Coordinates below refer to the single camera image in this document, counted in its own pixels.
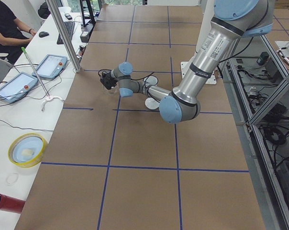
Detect white long desk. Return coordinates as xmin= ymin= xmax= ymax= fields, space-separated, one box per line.
xmin=0 ymin=6 xmax=104 ymax=209

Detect clear plastic funnel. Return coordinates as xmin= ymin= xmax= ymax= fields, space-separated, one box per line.
xmin=102 ymin=85 xmax=118 ymax=96

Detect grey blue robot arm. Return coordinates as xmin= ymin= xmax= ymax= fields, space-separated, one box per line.
xmin=100 ymin=0 xmax=275 ymax=124

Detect yellow rimmed bowl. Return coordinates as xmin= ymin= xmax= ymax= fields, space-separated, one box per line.
xmin=8 ymin=133 xmax=48 ymax=168

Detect teach pendant tablet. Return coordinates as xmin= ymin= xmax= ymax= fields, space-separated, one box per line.
xmin=0 ymin=72 xmax=38 ymax=104
xmin=35 ymin=54 xmax=67 ymax=80

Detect black cable bundle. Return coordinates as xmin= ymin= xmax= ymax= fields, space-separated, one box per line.
xmin=259 ymin=124 xmax=289 ymax=146

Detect white enamel mug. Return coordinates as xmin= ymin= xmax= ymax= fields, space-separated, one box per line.
xmin=144 ymin=75 xmax=158 ymax=87

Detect person in black shirt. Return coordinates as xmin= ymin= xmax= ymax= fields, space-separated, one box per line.
xmin=0 ymin=1 xmax=36 ymax=64

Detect aluminium frame rail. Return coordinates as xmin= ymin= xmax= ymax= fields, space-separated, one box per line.
xmin=224 ymin=36 xmax=289 ymax=230

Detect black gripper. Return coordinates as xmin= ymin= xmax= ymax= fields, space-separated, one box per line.
xmin=100 ymin=72 xmax=117 ymax=89

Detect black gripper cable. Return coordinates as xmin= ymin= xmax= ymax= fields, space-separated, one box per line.
xmin=98 ymin=69 xmax=157 ymax=83

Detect metal reacher grabber stick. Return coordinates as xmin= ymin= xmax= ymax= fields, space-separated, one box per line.
xmin=21 ymin=46 xmax=64 ymax=112

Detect black keyboard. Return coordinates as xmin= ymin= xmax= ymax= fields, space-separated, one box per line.
xmin=56 ymin=21 xmax=76 ymax=45

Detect black computer mouse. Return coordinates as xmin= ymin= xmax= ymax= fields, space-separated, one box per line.
xmin=39 ymin=31 xmax=49 ymax=38

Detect red cylinder tube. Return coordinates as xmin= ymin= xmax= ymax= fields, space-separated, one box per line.
xmin=0 ymin=194 xmax=25 ymax=214

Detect upper teach pendant tablet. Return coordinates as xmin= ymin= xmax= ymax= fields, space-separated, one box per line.
xmin=35 ymin=54 xmax=67 ymax=80

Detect clear plastic ring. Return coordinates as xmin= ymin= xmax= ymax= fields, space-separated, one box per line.
xmin=6 ymin=172 xmax=20 ymax=185

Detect white enamel mug lid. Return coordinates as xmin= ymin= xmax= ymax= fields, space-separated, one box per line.
xmin=145 ymin=97 xmax=159 ymax=110

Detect aluminium frame post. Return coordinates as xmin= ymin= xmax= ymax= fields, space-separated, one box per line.
xmin=46 ymin=0 xmax=81 ymax=73

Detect lower teach pendant tablet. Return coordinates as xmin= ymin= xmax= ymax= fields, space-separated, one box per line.
xmin=0 ymin=72 xmax=38 ymax=104

